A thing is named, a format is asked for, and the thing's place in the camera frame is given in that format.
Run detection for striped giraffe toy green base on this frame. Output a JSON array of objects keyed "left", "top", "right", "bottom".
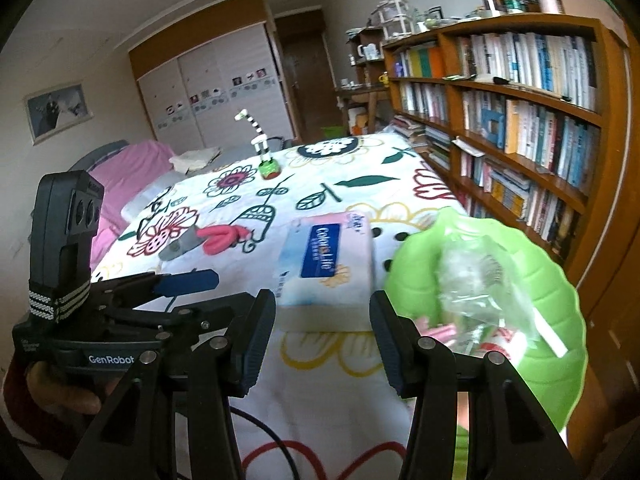
[{"left": 235, "top": 109, "right": 281, "bottom": 181}]

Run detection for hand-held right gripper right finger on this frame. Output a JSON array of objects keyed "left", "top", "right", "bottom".
[{"left": 369, "top": 290, "right": 583, "bottom": 480}]

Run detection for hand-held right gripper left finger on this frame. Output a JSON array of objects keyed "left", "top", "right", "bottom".
[{"left": 65, "top": 289, "right": 277, "bottom": 480}]

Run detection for black cable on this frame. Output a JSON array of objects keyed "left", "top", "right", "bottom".
[{"left": 165, "top": 400, "right": 306, "bottom": 480}]

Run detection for blue white tissue packet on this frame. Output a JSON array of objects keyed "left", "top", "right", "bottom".
[{"left": 274, "top": 211, "right": 377, "bottom": 332}]

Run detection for dark wooden door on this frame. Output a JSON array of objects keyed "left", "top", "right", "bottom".
[{"left": 275, "top": 7, "right": 341, "bottom": 143}]

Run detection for person's left hand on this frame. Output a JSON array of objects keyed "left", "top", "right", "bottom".
[{"left": 27, "top": 366, "right": 122, "bottom": 414}]

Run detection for pink duvet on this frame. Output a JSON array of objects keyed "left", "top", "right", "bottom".
[{"left": 87, "top": 140, "right": 176, "bottom": 261}]

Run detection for grey padded headboard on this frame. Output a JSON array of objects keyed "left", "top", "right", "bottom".
[{"left": 67, "top": 140, "right": 133, "bottom": 173}]

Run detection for wooden bookshelf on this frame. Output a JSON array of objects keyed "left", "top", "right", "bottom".
[{"left": 382, "top": 15, "right": 631, "bottom": 266}]

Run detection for folded cream cloth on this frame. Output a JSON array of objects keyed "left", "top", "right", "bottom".
[{"left": 169, "top": 147, "right": 223, "bottom": 171}]

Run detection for white sliding-door wardrobe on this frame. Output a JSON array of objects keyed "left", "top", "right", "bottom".
[{"left": 128, "top": 0, "right": 296, "bottom": 156}]

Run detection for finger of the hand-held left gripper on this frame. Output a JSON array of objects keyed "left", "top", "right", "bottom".
[
  {"left": 115, "top": 292, "right": 257, "bottom": 353},
  {"left": 102, "top": 268, "right": 221, "bottom": 306}
]

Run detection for green leaf-shaped plate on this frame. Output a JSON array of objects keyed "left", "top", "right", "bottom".
[{"left": 385, "top": 206, "right": 588, "bottom": 433}]

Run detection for white floral bed sheet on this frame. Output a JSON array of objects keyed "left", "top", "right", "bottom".
[{"left": 90, "top": 132, "right": 476, "bottom": 480}]

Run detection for framed wall photo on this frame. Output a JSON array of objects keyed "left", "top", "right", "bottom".
[{"left": 23, "top": 82, "right": 94, "bottom": 146}]

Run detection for rows of books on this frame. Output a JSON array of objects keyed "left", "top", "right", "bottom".
[{"left": 395, "top": 32, "right": 601, "bottom": 256}]

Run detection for white plastic rack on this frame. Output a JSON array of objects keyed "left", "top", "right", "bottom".
[{"left": 377, "top": 0, "right": 408, "bottom": 38}]

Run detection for pile of loose books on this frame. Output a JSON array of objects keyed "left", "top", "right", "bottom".
[{"left": 390, "top": 115, "right": 451, "bottom": 156}]

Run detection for pink foam hair roller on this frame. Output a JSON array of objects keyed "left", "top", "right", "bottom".
[{"left": 195, "top": 225, "right": 253, "bottom": 256}]

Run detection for small wooden shelf unit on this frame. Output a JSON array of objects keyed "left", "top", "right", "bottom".
[{"left": 347, "top": 25, "right": 388, "bottom": 86}]

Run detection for large clear plastic bag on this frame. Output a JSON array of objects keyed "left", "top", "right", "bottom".
[{"left": 435, "top": 237, "right": 541, "bottom": 356}]

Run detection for wooden desk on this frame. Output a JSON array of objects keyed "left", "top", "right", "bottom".
[{"left": 336, "top": 84, "right": 391, "bottom": 136}]

